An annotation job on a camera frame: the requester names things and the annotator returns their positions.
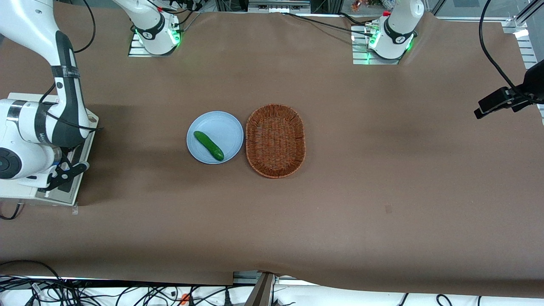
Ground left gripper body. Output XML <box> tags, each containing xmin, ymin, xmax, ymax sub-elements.
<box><xmin>510</xmin><ymin>59</ymin><xmax>544</xmax><ymax>113</ymax></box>

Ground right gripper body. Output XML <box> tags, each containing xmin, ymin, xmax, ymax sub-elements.
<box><xmin>36</xmin><ymin>147</ymin><xmax>68</xmax><ymax>187</ymax></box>

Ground oven door with glass window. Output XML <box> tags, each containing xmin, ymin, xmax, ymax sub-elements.
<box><xmin>36</xmin><ymin>132</ymin><xmax>94</xmax><ymax>205</ymax></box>

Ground white toaster oven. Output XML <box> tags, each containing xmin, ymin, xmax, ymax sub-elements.
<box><xmin>0</xmin><ymin>92</ymin><xmax>99</xmax><ymax>207</ymax></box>

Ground green cucumber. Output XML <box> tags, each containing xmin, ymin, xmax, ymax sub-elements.
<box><xmin>193</xmin><ymin>131</ymin><xmax>224</xmax><ymax>162</ymax></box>

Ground light blue round plate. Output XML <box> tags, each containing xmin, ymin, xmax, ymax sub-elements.
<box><xmin>186</xmin><ymin>111</ymin><xmax>244</xmax><ymax>164</ymax></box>

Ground brown paper table cover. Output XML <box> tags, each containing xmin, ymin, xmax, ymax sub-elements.
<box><xmin>0</xmin><ymin>0</ymin><xmax>544</xmax><ymax>298</ymax></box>

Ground brown oval wicker basket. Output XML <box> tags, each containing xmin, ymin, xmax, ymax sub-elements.
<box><xmin>245</xmin><ymin>104</ymin><xmax>306</xmax><ymax>179</ymax></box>

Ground slotted aluminium side rail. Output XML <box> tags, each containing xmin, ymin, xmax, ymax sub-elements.
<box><xmin>501</xmin><ymin>0</ymin><xmax>544</xmax><ymax>126</ymax></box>

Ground black oven power cord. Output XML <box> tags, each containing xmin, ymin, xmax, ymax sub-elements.
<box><xmin>0</xmin><ymin>203</ymin><xmax>25</xmax><ymax>221</ymax></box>

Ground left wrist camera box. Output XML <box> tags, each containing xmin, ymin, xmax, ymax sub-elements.
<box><xmin>473</xmin><ymin>87</ymin><xmax>513</xmax><ymax>120</ymax></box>

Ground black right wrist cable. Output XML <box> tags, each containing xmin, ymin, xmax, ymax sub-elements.
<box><xmin>40</xmin><ymin>83</ymin><xmax>104</xmax><ymax>131</ymax></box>

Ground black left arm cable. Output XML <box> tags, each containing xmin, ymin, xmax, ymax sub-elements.
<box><xmin>479</xmin><ymin>0</ymin><xmax>523</xmax><ymax>92</ymax></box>

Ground black arched floor cable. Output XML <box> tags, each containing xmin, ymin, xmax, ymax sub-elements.
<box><xmin>0</xmin><ymin>260</ymin><xmax>61</xmax><ymax>281</ymax></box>

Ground tangled black floor cables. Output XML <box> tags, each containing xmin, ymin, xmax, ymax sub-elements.
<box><xmin>0</xmin><ymin>275</ymin><xmax>238</xmax><ymax>306</ymax></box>

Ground aluminium arm base plate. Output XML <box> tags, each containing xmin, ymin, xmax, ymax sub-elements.
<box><xmin>128</xmin><ymin>32</ymin><xmax>181</xmax><ymax>57</ymax></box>
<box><xmin>351</xmin><ymin>25</ymin><xmax>403</xmax><ymax>65</ymax></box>

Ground black right arm cable loop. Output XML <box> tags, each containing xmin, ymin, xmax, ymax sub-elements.
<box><xmin>73</xmin><ymin>0</ymin><xmax>96</xmax><ymax>54</ymax></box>

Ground short black table cable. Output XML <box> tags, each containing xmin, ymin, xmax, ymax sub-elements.
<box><xmin>339</xmin><ymin>12</ymin><xmax>371</xmax><ymax>25</ymax></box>

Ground long black table cable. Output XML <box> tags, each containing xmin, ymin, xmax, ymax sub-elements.
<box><xmin>280</xmin><ymin>12</ymin><xmax>377</xmax><ymax>37</ymax></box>

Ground aluminium frame post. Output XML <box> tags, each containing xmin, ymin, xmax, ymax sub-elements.
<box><xmin>248</xmin><ymin>272</ymin><xmax>277</xmax><ymax>306</ymax></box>

